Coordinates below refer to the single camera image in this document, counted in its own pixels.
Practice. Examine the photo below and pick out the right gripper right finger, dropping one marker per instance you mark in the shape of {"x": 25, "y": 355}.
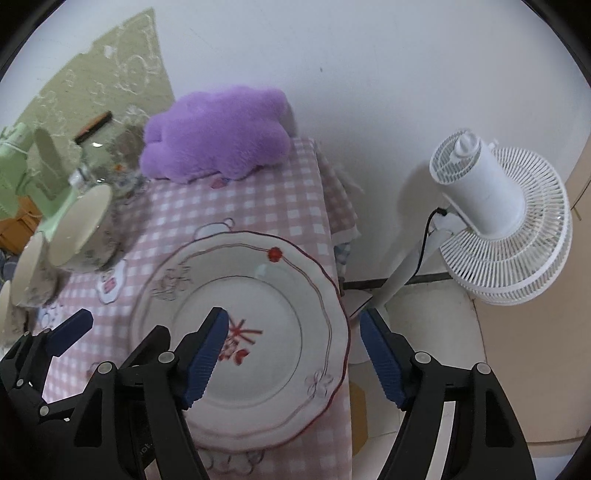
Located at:
{"x": 486, "y": 442}

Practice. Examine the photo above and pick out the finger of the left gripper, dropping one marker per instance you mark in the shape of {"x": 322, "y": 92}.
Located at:
{"x": 69, "y": 334}
{"x": 155, "y": 343}

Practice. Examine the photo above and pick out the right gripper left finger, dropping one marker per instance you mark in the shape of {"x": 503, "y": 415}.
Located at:
{"x": 143, "y": 406}

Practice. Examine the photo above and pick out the ceramic bowl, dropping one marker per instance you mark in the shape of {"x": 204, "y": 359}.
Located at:
{"x": 87, "y": 236}
{"x": 13, "y": 319}
{"x": 36, "y": 282}

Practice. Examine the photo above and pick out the small red-trimmed white plate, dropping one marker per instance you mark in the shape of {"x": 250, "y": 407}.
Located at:
{"x": 285, "y": 354}

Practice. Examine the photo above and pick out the green desk fan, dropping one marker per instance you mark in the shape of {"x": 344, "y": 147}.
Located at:
{"x": 31, "y": 170}

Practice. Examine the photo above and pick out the glass jar with lid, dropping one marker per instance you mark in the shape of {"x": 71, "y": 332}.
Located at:
{"x": 109, "y": 154}

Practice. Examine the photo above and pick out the white floor fan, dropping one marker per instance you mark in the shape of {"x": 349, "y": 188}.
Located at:
{"x": 504, "y": 236}

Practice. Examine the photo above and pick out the pink checkered tablecloth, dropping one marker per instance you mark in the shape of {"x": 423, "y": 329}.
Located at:
{"x": 302, "y": 201}

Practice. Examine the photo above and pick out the purple plush toy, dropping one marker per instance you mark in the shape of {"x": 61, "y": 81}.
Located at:
{"x": 230, "y": 132}

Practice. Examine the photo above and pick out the green patterned wall mat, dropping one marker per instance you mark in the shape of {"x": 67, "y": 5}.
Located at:
{"x": 122, "y": 71}

